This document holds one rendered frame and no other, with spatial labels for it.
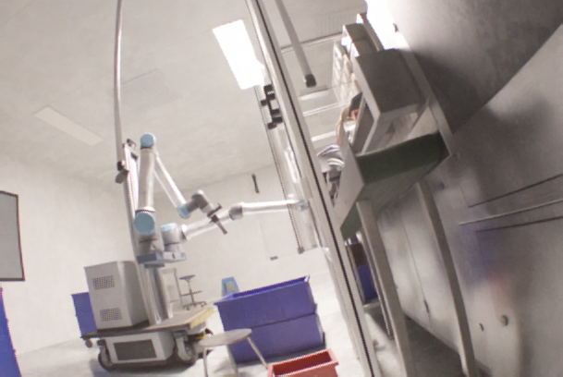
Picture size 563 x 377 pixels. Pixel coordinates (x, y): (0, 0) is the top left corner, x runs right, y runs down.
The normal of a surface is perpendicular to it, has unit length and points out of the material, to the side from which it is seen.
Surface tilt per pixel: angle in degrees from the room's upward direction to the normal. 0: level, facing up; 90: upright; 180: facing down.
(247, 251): 90
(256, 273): 90
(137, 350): 90
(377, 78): 90
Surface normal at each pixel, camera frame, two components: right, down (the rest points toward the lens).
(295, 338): -0.13, -0.25
